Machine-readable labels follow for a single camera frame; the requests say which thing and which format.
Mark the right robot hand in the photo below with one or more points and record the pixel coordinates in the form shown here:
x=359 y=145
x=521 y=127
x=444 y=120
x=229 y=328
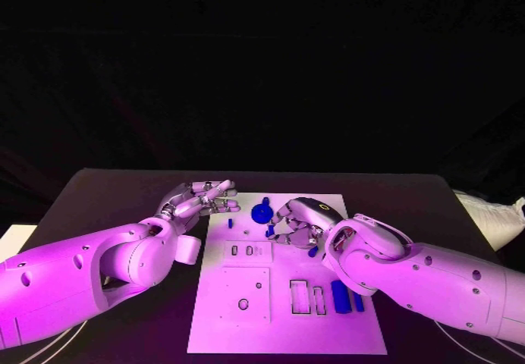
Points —
x=316 y=210

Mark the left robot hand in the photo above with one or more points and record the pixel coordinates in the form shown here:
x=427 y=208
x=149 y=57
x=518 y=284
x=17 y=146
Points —
x=196 y=199

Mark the blue gear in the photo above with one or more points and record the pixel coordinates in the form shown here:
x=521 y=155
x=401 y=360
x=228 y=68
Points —
x=261 y=214

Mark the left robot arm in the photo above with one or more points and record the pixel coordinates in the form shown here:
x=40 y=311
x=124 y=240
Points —
x=61 y=284

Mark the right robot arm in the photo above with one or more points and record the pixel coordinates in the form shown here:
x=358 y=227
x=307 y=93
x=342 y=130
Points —
x=430 y=284

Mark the white task board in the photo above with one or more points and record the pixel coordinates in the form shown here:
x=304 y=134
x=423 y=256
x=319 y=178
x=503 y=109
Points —
x=287 y=335

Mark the blue plug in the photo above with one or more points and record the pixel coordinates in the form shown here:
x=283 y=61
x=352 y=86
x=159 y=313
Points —
x=313 y=252

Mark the thick blue cylinder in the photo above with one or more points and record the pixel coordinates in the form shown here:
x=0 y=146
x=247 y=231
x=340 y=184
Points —
x=340 y=297

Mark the thin blue cylinder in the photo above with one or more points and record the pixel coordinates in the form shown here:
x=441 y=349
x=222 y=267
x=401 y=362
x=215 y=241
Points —
x=358 y=303

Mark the white crumpled cloth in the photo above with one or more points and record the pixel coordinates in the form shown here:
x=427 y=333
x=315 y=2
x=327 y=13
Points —
x=492 y=219

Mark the white flat panel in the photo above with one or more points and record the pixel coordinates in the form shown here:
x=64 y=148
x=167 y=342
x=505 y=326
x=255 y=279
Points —
x=15 y=241

